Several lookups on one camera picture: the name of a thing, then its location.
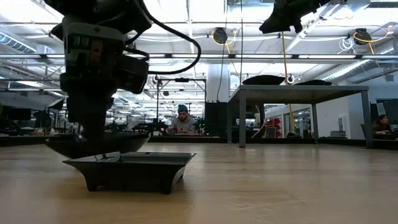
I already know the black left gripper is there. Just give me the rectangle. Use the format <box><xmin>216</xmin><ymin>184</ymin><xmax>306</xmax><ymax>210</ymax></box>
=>
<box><xmin>51</xmin><ymin>23</ymin><xmax>127</xmax><ymax>139</ymax></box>

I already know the grey perforated metal riser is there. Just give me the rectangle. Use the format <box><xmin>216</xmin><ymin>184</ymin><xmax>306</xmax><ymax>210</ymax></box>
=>
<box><xmin>226</xmin><ymin>85</ymin><xmax>373</xmax><ymax>148</ymax></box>

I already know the person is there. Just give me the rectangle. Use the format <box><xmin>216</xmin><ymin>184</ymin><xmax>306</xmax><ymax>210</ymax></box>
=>
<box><xmin>165</xmin><ymin>104</ymin><xmax>197</xmax><ymax>136</ymax></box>
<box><xmin>371</xmin><ymin>114</ymin><xmax>395</xmax><ymax>140</ymax></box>

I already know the red bin rack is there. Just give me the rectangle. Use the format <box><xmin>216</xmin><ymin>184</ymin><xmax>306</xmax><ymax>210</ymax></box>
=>
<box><xmin>264</xmin><ymin>118</ymin><xmax>282</xmax><ymax>139</ymax></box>

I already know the black cabinet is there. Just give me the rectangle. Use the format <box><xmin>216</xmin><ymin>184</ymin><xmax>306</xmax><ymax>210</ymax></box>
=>
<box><xmin>204</xmin><ymin>101</ymin><xmax>228</xmax><ymax>138</ymax></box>

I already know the yellow hanging cable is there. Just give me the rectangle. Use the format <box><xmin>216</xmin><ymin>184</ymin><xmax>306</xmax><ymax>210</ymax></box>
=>
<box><xmin>280</xmin><ymin>32</ymin><xmax>296</xmax><ymax>134</ymax></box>

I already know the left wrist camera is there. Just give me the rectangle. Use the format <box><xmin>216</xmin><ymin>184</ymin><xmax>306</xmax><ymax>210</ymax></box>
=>
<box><xmin>118</xmin><ymin>54</ymin><xmax>150</xmax><ymax>95</ymax></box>

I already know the black hanging cable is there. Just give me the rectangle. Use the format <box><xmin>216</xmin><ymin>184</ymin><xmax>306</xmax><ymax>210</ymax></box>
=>
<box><xmin>239</xmin><ymin>0</ymin><xmax>244</xmax><ymax>86</ymax></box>

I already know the black ceiling cable reel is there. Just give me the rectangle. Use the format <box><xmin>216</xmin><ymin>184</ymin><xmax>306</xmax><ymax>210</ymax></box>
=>
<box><xmin>212</xmin><ymin>27</ymin><xmax>229</xmax><ymax>45</ymax></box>
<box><xmin>354</xmin><ymin>27</ymin><xmax>373</xmax><ymax>46</ymax></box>

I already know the black background rig frame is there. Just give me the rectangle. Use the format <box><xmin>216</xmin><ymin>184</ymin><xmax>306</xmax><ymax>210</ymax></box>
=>
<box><xmin>156</xmin><ymin>77</ymin><xmax>207</xmax><ymax>125</ymax></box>

